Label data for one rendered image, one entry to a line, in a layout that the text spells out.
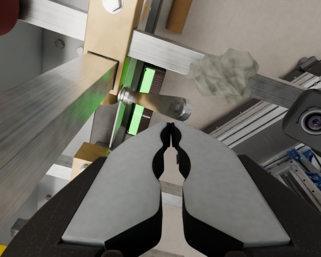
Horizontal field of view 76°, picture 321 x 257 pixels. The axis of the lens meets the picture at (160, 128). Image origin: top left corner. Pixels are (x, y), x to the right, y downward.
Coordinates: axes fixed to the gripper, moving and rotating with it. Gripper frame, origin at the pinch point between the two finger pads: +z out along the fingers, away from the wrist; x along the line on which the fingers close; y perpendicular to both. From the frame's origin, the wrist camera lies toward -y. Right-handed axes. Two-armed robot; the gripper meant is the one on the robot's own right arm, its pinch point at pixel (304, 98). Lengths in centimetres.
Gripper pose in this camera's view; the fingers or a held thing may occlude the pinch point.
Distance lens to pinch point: 37.2
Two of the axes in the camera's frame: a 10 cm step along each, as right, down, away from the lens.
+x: 3.0, -8.3, -4.7
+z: 0.4, -4.8, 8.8
